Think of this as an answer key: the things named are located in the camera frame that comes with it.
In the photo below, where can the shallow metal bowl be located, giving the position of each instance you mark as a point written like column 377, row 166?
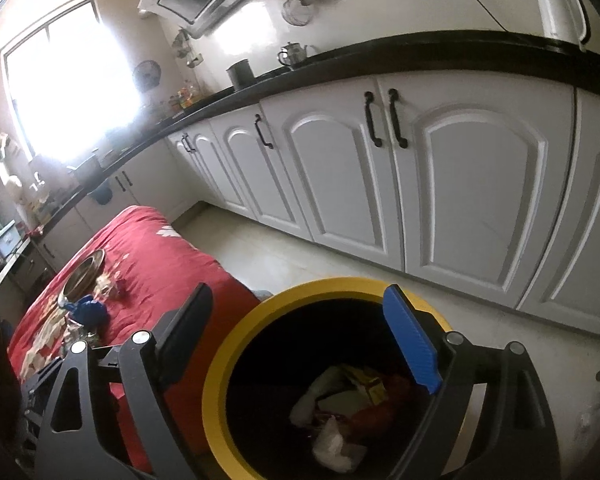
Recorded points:
column 80, row 279

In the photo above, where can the black canister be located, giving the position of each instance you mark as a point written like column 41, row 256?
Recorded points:
column 240, row 74

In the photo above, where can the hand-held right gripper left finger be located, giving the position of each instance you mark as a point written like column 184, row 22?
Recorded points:
column 190, row 325

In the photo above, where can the yellow rimmed trash bin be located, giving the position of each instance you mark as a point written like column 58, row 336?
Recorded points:
column 240, row 340

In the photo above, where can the black kitchen countertop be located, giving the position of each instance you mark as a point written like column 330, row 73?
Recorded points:
column 380, row 50

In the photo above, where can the white tissue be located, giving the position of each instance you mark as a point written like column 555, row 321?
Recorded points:
column 332, row 442

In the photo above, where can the wall spice rack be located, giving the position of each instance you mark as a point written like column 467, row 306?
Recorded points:
column 185, row 47

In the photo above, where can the yellow carton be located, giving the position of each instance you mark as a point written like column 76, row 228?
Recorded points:
column 367, row 382

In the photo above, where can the red floral blanket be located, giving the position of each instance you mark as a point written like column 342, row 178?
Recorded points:
column 170, row 270

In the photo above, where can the small round wall fan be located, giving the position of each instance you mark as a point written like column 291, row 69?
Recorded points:
column 146, row 75

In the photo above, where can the kitchen window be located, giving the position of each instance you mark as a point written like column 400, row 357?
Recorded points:
column 70, row 80

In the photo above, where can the white electric kettle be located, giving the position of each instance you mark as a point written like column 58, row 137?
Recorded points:
column 555, row 10

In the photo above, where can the large metal plate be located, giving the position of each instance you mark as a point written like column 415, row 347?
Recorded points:
column 98, row 257

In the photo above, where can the steel teapot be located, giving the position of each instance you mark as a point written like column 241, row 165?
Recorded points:
column 292, row 55

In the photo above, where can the blue plastic bag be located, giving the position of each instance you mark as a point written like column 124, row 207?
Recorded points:
column 87, row 310

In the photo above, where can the steel cooking pot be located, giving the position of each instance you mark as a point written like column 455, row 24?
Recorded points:
column 85, row 170

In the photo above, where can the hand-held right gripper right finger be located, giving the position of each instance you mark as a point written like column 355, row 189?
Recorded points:
column 415, row 345

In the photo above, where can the red plastic bag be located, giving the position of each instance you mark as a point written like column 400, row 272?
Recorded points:
column 380, row 407

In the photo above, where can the clear plastic wrapper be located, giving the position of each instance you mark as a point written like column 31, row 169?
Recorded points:
column 77, row 332

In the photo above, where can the white base cabinets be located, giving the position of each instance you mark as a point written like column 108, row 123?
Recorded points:
column 480, row 185

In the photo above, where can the clear plastic bag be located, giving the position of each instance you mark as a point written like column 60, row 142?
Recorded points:
column 105, row 286

